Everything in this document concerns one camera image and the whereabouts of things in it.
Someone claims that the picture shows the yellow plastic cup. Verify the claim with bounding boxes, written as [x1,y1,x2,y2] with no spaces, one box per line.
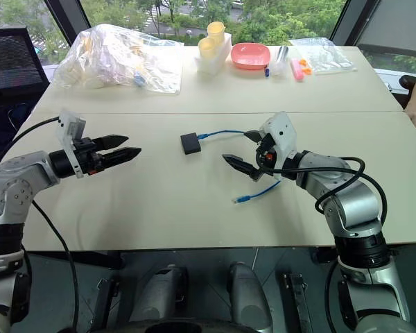
[207,21,227,44]
[198,36,219,60]

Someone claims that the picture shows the white cup holder block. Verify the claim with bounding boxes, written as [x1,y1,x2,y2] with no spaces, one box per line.
[193,33,234,76]

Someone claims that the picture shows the black metal bracket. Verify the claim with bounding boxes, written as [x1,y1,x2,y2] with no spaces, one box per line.
[89,276,121,332]
[279,272,315,333]

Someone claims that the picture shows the grey rounded robot leg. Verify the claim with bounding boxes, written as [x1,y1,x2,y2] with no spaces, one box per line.
[129,264,190,324]
[226,261,274,333]

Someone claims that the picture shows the clear plastic cup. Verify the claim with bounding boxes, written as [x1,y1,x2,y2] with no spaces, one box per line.
[271,44,291,78]

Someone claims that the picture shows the dark chair armrest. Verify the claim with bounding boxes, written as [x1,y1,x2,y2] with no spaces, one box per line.
[399,74,416,95]

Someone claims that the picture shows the black mesh chair back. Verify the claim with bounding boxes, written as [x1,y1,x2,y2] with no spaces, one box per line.
[0,26,52,95]

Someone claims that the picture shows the clear plastic bag of items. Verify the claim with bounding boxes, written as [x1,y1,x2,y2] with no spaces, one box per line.
[53,24,185,95]

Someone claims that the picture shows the flat clear plastic bag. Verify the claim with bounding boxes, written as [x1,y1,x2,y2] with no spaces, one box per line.
[288,37,358,76]

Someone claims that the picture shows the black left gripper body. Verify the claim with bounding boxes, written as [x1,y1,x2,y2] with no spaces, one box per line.
[72,137,105,176]

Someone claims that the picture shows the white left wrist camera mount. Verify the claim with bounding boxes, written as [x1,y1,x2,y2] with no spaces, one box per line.
[54,110,88,179]

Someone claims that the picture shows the dark window frame pillar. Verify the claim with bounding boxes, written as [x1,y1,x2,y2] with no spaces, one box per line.
[329,0,383,46]
[43,0,92,46]

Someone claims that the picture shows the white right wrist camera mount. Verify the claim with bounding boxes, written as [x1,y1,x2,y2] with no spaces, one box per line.
[259,111,297,180]

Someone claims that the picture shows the small black adapter box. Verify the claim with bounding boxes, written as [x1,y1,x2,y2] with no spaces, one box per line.
[180,132,203,156]

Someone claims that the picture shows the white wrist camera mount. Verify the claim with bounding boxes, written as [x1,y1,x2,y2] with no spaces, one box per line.
[54,110,88,179]
[259,111,297,180]

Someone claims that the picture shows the pink plastic bowl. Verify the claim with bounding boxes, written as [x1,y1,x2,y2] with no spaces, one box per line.
[230,42,272,71]

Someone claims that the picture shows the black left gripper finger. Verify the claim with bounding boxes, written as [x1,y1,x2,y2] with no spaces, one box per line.
[91,134,130,152]
[97,147,142,168]

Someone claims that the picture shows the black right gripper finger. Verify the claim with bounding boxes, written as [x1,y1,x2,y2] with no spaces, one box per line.
[221,153,266,182]
[243,130,265,143]

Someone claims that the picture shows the pink plastic bar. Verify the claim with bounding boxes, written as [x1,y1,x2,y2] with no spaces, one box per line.
[290,58,304,83]

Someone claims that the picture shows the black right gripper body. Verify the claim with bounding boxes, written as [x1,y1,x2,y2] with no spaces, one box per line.
[254,133,283,176]

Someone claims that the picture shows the blue Ethernet cable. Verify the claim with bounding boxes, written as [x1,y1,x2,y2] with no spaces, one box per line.
[196,129,284,205]

